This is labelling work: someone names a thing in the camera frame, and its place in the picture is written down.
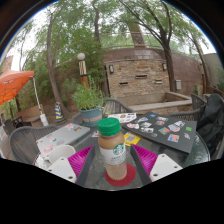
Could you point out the white ceramic mug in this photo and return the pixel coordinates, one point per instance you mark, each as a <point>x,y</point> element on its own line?
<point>60,150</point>

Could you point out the yellow sticker card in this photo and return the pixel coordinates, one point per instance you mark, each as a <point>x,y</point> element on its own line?
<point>131,138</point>

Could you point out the wall lantern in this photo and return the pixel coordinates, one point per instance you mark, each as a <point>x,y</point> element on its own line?
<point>164,66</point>
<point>111,69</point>

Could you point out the black jacket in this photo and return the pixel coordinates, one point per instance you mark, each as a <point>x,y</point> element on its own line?
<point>213,116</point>

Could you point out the blue yellow striped cone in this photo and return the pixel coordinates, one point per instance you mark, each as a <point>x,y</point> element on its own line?
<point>58,111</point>

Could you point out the potted green plant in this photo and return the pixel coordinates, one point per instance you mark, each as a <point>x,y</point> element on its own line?
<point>90,115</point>

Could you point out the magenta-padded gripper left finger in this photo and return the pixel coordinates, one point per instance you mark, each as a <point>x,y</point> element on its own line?
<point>61,168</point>

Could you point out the orange canopy with white pole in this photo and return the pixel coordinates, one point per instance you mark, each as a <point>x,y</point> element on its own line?
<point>13,83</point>

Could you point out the grey wall utility box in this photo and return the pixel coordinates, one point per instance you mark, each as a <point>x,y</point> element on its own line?
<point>178,84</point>

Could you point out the black laptop with stickers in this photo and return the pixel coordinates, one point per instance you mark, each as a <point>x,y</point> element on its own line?
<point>166,133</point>

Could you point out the white sticker sheet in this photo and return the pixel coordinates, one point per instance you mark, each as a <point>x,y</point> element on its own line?
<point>121,117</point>

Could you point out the green-capped coffee drink bottle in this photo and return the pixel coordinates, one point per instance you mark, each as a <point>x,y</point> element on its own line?
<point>112,153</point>

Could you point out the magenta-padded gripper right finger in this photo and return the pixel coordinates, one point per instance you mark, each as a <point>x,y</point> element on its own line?
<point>165,165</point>

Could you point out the grey mesh metal chair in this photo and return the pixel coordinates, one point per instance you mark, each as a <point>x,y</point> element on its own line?
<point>196,101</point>
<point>25,140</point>
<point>115,106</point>

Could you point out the globe-topped lamp post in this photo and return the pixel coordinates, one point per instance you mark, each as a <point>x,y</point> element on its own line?
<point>82,70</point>

